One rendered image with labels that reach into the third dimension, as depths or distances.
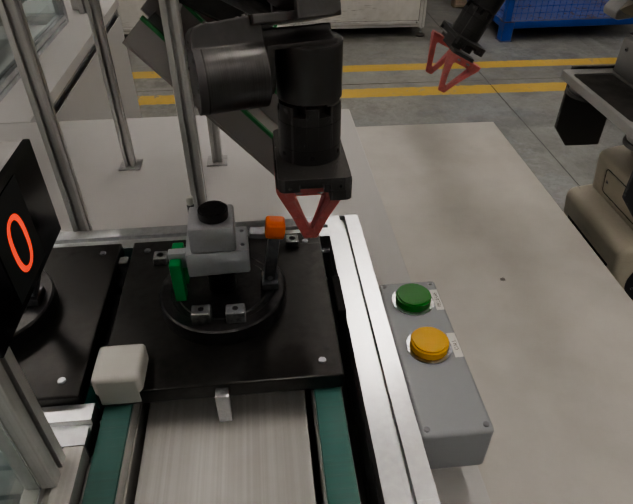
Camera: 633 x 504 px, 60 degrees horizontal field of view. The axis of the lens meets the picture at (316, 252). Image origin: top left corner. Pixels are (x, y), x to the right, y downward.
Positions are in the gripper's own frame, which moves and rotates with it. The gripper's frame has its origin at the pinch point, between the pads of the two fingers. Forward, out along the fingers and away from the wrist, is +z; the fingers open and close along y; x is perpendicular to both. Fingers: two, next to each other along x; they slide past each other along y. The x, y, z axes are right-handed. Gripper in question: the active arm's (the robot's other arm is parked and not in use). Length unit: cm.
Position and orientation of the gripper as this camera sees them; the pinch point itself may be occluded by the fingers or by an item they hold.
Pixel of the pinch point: (310, 230)
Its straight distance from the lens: 57.2
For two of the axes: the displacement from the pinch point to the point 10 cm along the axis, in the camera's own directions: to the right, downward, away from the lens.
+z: 0.0, 7.9, 6.2
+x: 9.9, -0.7, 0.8
